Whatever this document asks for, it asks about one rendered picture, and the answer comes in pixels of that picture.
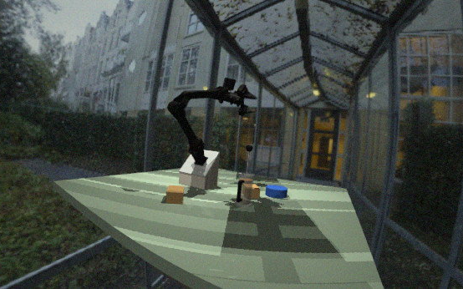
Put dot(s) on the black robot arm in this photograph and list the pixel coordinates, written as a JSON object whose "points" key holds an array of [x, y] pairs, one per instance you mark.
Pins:
{"points": [[177, 108]]}

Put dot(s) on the french press coffee maker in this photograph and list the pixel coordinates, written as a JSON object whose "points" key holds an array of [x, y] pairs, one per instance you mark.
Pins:
{"points": [[245, 186]]}

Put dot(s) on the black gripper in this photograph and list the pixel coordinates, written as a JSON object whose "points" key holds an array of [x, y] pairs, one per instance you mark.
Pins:
{"points": [[238, 99]]}

